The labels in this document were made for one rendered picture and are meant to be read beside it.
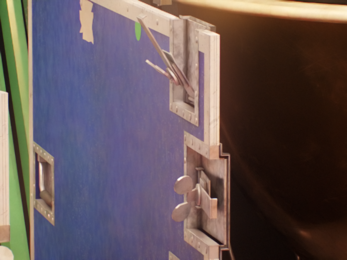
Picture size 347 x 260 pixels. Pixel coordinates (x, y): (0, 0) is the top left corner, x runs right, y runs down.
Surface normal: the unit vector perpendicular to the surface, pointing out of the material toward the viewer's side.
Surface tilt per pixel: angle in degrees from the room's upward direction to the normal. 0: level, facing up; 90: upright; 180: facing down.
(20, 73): 76
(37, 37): 90
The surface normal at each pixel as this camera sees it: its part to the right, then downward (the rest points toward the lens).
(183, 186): 0.54, 0.51
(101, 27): -0.97, 0.04
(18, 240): 0.58, -0.11
